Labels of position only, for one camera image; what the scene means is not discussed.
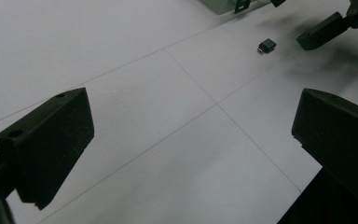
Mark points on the small black plastic part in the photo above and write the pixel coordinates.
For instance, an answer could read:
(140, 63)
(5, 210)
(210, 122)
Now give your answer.
(267, 45)

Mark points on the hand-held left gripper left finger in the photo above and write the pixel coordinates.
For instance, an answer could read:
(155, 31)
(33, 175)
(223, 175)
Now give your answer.
(49, 140)

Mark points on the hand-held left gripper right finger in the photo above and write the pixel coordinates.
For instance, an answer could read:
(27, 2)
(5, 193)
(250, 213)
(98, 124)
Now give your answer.
(341, 137)

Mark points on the clear grey compartment organizer box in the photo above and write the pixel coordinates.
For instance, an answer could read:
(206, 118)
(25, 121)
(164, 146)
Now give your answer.
(222, 5)

